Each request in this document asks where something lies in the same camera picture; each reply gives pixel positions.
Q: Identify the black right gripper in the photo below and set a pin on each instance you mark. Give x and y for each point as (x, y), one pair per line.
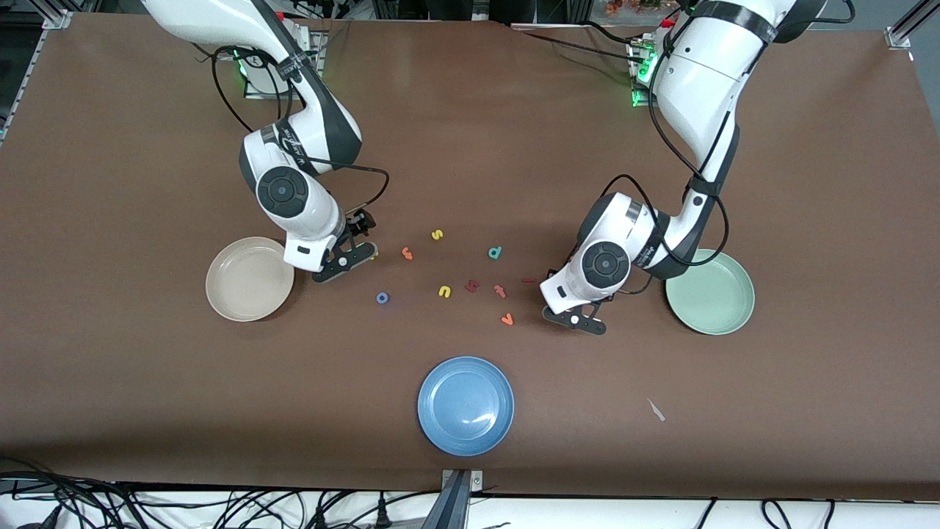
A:
(360, 224)

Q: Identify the blue round plate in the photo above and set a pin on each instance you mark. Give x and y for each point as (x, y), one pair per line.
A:
(465, 405)

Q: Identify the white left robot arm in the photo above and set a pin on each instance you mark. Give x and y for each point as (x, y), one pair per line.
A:
(698, 81)

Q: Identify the beige brown round plate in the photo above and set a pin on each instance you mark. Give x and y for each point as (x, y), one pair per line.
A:
(242, 283)

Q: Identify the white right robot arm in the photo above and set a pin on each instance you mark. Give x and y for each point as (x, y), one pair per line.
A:
(301, 198)

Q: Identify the small white paper scrap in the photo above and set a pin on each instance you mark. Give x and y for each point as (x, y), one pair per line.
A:
(656, 410)

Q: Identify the orange floral decoration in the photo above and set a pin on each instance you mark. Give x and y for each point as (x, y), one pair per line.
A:
(631, 6)

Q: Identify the light green round plate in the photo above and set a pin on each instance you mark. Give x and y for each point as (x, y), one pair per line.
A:
(716, 297)

